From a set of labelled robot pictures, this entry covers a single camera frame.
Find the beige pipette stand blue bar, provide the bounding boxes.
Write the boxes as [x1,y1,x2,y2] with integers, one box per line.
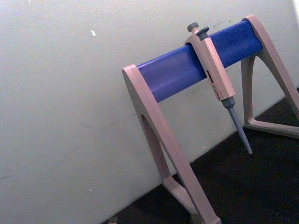
[121,14,299,224]

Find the black table cloth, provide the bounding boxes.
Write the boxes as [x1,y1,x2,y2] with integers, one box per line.
[101,87,299,224]

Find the beige pipette with grey tip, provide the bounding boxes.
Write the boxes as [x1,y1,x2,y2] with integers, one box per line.
[184,22,254,156]

